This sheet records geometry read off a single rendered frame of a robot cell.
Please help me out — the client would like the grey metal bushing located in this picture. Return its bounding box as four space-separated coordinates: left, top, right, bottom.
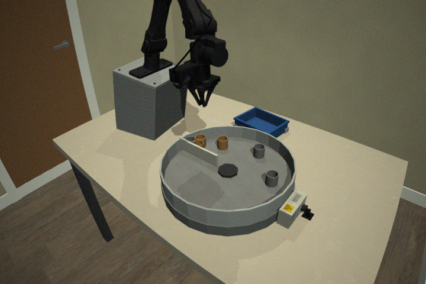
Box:
185 136 195 143
253 143 265 159
265 170 279 188

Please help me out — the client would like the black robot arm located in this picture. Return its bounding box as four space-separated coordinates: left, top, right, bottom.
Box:
129 0 228 90

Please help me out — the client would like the blue open-top crate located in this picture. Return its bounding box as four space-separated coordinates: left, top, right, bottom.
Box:
234 107 289 138

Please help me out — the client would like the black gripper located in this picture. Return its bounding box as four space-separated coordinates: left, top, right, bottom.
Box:
187 64 221 107

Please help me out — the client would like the bronze bushing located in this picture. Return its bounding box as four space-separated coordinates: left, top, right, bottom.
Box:
217 135 228 150
195 134 206 148
193 140 204 148

